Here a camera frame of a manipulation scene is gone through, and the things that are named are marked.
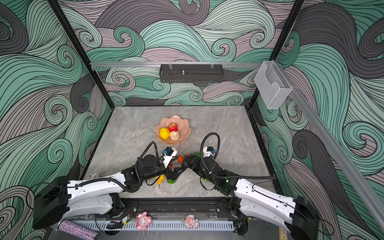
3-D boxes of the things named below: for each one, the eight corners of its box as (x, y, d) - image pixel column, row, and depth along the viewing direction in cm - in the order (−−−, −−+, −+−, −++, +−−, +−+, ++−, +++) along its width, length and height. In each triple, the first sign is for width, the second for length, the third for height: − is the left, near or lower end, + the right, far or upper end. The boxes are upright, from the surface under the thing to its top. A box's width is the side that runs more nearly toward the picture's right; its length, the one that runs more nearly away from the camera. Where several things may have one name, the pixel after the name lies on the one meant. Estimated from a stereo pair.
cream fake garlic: (170, 140, 99) (169, 135, 95) (170, 135, 102) (169, 130, 97) (178, 140, 99) (178, 135, 95) (179, 135, 102) (178, 130, 97)
